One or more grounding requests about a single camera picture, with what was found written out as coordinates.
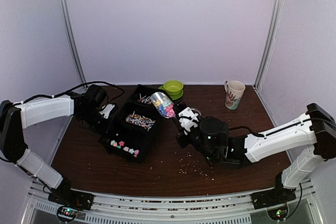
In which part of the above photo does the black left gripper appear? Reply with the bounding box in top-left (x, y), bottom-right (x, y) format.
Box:
top-left (78, 107), bottom-right (116, 135)

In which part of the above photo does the silver metal scoop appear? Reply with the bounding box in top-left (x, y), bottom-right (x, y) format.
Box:
top-left (150, 92), bottom-right (175, 119)

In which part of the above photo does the black three-compartment candy tray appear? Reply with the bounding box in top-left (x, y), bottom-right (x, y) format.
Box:
top-left (98, 85), bottom-right (163, 164)

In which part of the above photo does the clear plastic jar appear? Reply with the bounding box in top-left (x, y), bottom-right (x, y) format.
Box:
top-left (190, 108), bottom-right (202, 118)

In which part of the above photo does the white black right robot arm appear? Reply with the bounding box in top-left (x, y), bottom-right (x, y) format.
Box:
top-left (172, 102), bottom-right (335, 204)

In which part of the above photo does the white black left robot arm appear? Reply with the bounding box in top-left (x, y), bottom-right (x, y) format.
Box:
top-left (1, 84), bottom-right (117, 205)

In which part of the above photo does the green saucer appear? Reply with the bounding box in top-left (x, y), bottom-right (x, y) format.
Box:
top-left (159, 86), bottom-right (184, 101)

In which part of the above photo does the green bowl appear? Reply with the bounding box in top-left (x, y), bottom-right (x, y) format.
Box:
top-left (163, 80), bottom-right (184, 96)

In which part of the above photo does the coral pattern ceramic mug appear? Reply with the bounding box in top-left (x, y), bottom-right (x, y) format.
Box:
top-left (224, 80), bottom-right (246, 110)

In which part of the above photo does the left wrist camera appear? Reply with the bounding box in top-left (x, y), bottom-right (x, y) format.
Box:
top-left (100, 104), bottom-right (116, 119)

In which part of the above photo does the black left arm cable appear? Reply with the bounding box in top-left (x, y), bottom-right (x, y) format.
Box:
top-left (0, 81), bottom-right (125, 164)

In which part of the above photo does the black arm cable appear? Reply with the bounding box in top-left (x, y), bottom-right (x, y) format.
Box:
top-left (228, 125), bottom-right (266, 138)
top-left (0, 81), bottom-right (125, 164)

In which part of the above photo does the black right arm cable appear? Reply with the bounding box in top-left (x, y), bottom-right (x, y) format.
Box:
top-left (228, 125), bottom-right (266, 138)

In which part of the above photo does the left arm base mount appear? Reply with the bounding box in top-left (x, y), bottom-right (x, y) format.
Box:
top-left (43, 178), bottom-right (94, 223)

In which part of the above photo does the front aluminium rail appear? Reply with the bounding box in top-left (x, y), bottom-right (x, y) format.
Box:
top-left (19, 183), bottom-right (325, 223)

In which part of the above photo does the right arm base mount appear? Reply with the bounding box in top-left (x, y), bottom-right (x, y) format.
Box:
top-left (250, 173), bottom-right (297, 222)

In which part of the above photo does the left aluminium frame post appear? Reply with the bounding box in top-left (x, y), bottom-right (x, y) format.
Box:
top-left (60, 0), bottom-right (86, 83)

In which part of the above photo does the aluminium frame post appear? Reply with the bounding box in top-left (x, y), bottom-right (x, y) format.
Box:
top-left (254, 0), bottom-right (284, 91)
top-left (60, 0), bottom-right (86, 83)

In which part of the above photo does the right aluminium frame post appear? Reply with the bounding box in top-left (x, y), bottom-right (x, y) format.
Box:
top-left (254, 0), bottom-right (284, 91)

